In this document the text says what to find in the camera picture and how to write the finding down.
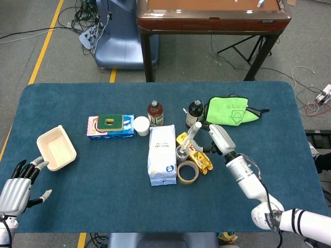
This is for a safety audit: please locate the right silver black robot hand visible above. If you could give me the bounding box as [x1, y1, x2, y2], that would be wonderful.
[192, 123, 237, 157]

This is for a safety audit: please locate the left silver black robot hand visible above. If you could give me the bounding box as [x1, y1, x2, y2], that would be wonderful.
[0, 156, 53, 216]

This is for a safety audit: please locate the clear plastic tube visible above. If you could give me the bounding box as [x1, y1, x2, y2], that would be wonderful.
[180, 121, 203, 153]

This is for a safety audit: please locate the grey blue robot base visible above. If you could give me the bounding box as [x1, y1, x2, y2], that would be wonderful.
[107, 232, 219, 248]

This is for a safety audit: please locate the gold foil snack packet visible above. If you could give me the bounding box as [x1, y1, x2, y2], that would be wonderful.
[176, 132, 214, 176]

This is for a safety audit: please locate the green microfiber cloth black trim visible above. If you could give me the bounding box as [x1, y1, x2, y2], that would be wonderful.
[203, 95, 270, 127]

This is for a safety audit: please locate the dark tea bottle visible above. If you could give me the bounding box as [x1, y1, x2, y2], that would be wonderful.
[185, 99, 205, 129]

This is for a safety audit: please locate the small clear plastic jar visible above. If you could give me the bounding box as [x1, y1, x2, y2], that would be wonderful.
[175, 145, 191, 164]

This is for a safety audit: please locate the yellow packing tape roll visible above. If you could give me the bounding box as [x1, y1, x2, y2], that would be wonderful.
[177, 160, 200, 185]

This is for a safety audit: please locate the beige plastic food container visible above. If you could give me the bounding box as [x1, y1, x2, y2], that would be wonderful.
[36, 125, 78, 172]

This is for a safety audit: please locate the white paper bag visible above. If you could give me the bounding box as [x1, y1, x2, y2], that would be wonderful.
[147, 124, 178, 187]

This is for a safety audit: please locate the amber tea bottle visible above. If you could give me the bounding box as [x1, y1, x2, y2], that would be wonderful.
[147, 100, 164, 127]

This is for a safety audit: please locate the white paper cup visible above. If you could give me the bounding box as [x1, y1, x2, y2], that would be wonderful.
[133, 116, 151, 137]

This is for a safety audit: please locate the blue table mat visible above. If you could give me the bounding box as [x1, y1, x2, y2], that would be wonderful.
[0, 81, 329, 234]

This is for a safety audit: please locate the black tripod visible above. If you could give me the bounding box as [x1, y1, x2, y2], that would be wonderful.
[216, 35, 274, 64]

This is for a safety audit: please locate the blue tissue box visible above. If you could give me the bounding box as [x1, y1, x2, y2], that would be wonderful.
[86, 114, 137, 141]

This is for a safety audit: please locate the green yellow sponge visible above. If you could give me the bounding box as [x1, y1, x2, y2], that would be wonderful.
[97, 114, 124, 132]

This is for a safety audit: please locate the brown mahjong table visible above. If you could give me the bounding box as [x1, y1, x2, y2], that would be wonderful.
[136, 0, 292, 83]

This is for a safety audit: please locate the white power strip with plugs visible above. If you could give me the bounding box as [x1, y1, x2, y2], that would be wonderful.
[78, 25, 100, 50]

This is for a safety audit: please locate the black metal frame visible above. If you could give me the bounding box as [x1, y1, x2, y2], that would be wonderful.
[305, 129, 331, 148]

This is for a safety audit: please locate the white loose cable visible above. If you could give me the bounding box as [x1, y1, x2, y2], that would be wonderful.
[291, 66, 317, 84]

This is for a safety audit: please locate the white power strip red cable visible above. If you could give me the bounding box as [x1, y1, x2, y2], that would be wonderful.
[314, 84, 331, 104]

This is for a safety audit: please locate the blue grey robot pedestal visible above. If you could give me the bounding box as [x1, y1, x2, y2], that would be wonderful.
[94, 0, 160, 70]

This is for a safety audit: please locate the black cable bundle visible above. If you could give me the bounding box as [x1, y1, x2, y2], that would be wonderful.
[56, 0, 106, 36]

